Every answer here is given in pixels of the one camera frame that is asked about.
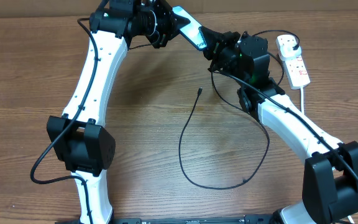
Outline Samsung Galaxy smartphone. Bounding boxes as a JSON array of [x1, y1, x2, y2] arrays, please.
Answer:
[[172, 6, 207, 51]]

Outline black USB charging cable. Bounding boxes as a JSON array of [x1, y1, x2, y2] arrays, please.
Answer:
[[178, 29, 301, 190]]

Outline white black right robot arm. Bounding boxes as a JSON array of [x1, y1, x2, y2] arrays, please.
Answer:
[[200, 27, 358, 223]]

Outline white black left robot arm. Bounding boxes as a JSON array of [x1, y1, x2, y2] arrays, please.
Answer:
[[47, 0, 191, 223]]

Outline white charger adapter plug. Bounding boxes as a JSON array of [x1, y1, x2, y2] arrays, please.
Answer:
[[278, 44, 302, 61]]

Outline white power strip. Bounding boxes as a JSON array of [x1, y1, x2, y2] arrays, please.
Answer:
[[275, 34, 310, 90]]

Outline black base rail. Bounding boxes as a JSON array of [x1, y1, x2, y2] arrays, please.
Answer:
[[54, 213, 279, 224]]

